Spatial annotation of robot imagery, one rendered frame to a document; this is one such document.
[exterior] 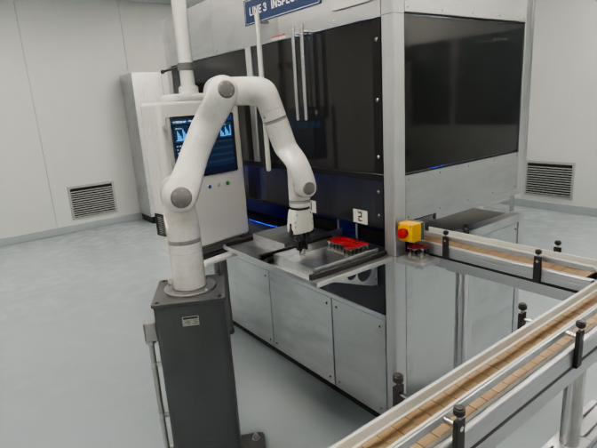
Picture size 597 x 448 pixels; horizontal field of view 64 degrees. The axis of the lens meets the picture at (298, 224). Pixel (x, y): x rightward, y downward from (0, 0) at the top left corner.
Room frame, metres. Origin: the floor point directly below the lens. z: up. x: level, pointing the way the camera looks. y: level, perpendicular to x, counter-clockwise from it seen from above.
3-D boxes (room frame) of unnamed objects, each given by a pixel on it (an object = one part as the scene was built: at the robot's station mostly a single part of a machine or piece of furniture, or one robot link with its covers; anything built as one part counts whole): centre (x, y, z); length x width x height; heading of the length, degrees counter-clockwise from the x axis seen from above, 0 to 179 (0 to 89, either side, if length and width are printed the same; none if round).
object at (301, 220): (1.82, -0.01, 1.07); 0.10 x 0.08 x 0.11; 126
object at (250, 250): (2.02, -0.04, 0.87); 0.70 x 0.48 x 0.02; 37
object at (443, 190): (2.95, -0.17, 1.54); 2.06 x 1.00 x 1.11; 37
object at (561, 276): (1.65, -0.72, 0.92); 0.69 x 0.16 x 0.16; 37
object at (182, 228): (1.71, 0.43, 1.16); 0.19 x 0.12 x 0.24; 18
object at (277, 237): (2.20, 0.01, 0.90); 0.34 x 0.26 x 0.04; 127
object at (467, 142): (2.13, -0.77, 1.51); 0.85 x 0.01 x 0.59; 127
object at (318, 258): (1.86, -0.10, 0.90); 0.34 x 0.26 x 0.04; 126
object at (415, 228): (1.80, -0.44, 1.00); 0.08 x 0.07 x 0.07; 127
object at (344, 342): (2.95, -0.17, 0.44); 2.06 x 1.00 x 0.88; 37
